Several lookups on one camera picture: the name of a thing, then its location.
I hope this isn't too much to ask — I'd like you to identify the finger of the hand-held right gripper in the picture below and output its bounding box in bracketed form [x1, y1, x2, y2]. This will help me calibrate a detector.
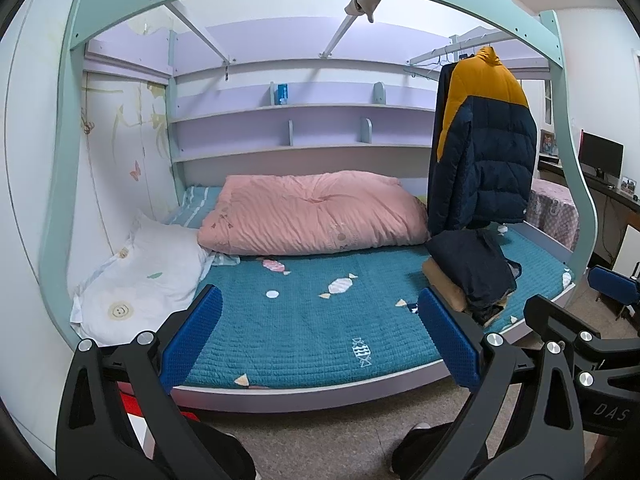
[522, 294, 601, 357]
[587, 266, 640, 308]

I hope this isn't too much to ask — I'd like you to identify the white cabinet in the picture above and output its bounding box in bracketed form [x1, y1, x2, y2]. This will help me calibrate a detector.
[612, 235, 640, 281]

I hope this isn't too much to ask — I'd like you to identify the white pillow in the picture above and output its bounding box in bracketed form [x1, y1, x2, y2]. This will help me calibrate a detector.
[70, 212, 213, 346]

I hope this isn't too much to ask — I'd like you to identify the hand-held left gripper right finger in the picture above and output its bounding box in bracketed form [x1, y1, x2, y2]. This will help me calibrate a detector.
[416, 287, 586, 480]

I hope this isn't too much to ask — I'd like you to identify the dark desk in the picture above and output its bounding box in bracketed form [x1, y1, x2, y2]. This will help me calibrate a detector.
[537, 155, 640, 266]

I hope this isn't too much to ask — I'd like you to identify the lavender wall shelf unit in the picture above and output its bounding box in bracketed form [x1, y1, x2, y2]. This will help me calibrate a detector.
[167, 57, 441, 163]

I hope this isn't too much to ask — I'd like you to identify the beige cloth on beam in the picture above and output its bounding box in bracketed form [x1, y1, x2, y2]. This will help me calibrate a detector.
[344, 0, 385, 23]

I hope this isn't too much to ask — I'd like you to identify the pink duvet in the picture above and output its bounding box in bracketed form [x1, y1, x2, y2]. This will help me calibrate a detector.
[196, 170, 431, 257]

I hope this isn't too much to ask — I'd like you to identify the white metal clothes rail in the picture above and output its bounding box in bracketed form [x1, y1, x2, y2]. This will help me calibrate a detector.
[402, 30, 488, 68]

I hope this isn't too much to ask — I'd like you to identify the black computer monitor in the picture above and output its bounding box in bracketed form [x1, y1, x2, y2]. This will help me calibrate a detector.
[580, 131, 625, 181]

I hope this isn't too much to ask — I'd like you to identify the mint green loft bed frame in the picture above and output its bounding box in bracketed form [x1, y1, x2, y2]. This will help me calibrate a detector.
[40, 0, 598, 413]

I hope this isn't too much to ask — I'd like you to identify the dark denim jacket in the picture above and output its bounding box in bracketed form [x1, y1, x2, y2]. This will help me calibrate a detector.
[425, 229, 523, 326]

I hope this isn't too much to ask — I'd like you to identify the blue striped pillow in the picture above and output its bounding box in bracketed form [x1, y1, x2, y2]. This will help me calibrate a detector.
[167, 186, 223, 226]

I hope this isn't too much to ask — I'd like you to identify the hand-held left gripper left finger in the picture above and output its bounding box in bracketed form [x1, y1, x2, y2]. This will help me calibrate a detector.
[55, 284, 224, 480]

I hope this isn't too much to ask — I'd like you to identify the teal quilted bed sheet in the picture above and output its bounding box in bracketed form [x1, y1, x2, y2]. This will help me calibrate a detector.
[167, 185, 576, 391]

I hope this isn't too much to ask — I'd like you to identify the pink patterned cloth cover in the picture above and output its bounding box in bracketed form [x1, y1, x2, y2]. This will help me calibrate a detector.
[525, 177, 581, 251]

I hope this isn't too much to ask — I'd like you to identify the navy and yellow puffer jacket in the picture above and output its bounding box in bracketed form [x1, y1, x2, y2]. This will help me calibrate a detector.
[426, 46, 538, 236]

